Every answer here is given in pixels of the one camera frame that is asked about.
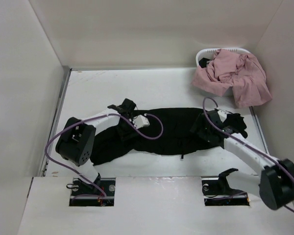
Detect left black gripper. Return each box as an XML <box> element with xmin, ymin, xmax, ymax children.
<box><xmin>116</xmin><ymin>116</ymin><xmax>140</xmax><ymax>141</ymax></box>

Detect black trousers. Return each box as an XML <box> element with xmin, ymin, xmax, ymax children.
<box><xmin>90</xmin><ymin>106</ymin><xmax>248</xmax><ymax>166</ymax></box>

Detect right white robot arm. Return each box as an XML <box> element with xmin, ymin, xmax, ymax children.
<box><xmin>191</xmin><ymin>109</ymin><xmax>294</xmax><ymax>211</ymax></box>

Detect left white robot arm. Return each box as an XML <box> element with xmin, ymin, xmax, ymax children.
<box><xmin>55</xmin><ymin>98</ymin><xmax>139</xmax><ymax>195</ymax></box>

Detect pink trousers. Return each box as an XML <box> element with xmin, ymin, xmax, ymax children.
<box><xmin>191</xmin><ymin>48</ymin><xmax>272</xmax><ymax>108</ymax></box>

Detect white laundry basket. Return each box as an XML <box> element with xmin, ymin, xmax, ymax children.
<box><xmin>196</xmin><ymin>47</ymin><xmax>250</xmax><ymax>97</ymax></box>

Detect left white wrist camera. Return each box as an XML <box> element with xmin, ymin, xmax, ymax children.
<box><xmin>133</xmin><ymin>115</ymin><xmax>150</xmax><ymax>129</ymax></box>

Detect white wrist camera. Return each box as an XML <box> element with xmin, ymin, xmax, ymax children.
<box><xmin>217</xmin><ymin>110</ymin><xmax>227</xmax><ymax>118</ymax></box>
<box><xmin>133</xmin><ymin>115</ymin><xmax>150</xmax><ymax>129</ymax></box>

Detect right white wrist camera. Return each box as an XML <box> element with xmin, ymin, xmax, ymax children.
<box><xmin>217</xmin><ymin>110</ymin><xmax>227</xmax><ymax>118</ymax></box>

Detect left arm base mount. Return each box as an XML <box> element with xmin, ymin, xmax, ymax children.
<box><xmin>66</xmin><ymin>178</ymin><xmax>116</xmax><ymax>207</ymax></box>

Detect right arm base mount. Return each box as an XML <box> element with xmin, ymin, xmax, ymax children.
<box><xmin>201</xmin><ymin>177</ymin><xmax>249</xmax><ymax>206</ymax></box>

